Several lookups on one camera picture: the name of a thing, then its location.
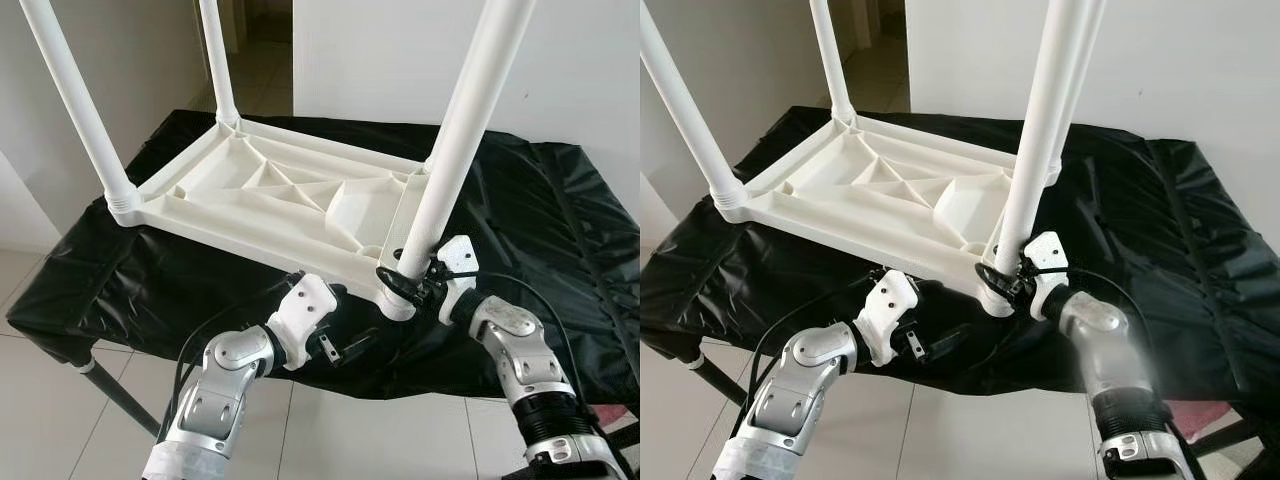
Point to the white plastic table leg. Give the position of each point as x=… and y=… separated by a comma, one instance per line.
x=220, y=60
x=1078, y=80
x=465, y=120
x=85, y=110
x=1040, y=110
x=690, y=110
x=832, y=60

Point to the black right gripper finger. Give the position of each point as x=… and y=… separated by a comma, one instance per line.
x=994, y=282
x=397, y=285

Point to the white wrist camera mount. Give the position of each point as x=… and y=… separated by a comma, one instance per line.
x=303, y=310
x=460, y=258
x=890, y=305
x=1048, y=255

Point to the pink plastic object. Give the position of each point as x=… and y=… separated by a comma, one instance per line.
x=1205, y=412

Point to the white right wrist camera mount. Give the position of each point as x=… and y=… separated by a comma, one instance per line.
x=460, y=258
x=1048, y=255

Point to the white plastic children table top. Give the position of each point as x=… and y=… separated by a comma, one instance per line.
x=890, y=210
x=290, y=220

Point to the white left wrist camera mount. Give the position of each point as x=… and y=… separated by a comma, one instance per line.
x=890, y=305
x=303, y=310

